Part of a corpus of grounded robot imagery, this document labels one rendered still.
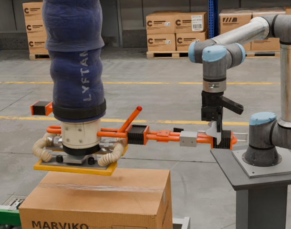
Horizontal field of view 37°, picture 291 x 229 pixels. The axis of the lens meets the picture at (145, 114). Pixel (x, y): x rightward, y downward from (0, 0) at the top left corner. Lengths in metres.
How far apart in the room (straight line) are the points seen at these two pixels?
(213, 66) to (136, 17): 8.84
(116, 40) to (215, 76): 9.00
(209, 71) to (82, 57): 0.49
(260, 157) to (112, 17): 8.32
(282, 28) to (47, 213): 1.39
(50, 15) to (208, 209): 2.36
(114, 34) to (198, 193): 7.23
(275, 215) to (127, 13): 8.29
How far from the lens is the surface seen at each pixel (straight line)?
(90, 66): 1.75
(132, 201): 1.89
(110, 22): 10.60
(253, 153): 2.60
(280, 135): 2.48
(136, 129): 1.85
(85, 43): 1.71
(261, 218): 2.74
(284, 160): 2.67
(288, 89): 2.36
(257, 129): 2.53
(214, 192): 3.87
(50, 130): 1.94
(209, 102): 1.74
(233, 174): 2.53
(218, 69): 1.67
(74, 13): 1.68
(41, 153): 1.90
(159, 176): 2.07
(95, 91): 1.78
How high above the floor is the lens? 1.90
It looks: 19 degrees down
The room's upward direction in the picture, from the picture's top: 4 degrees counter-clockwise
